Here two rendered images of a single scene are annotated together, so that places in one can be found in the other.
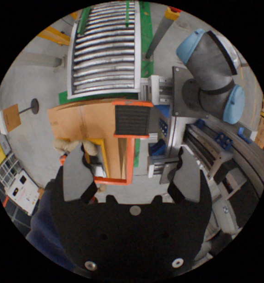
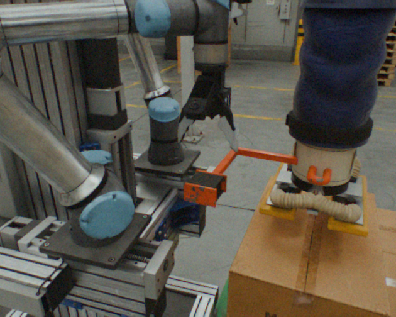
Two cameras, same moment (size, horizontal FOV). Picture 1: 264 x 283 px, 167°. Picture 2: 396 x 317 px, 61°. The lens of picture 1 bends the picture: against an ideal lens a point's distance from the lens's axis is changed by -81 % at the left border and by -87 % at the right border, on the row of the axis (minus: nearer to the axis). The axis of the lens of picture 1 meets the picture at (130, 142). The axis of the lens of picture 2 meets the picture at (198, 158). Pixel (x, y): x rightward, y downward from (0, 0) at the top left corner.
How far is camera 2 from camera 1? 73 cm
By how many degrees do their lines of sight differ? 37
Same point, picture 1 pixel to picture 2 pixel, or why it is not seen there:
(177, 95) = (132, 232)
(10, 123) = not seen: outside the picture
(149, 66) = not seen: outside the picture
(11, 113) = not seen: outside the picture
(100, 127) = (271, 249)
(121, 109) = (210, 185)
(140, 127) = (200, 175)
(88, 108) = (285, 280)
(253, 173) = (77, 88)
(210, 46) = (111, 182)
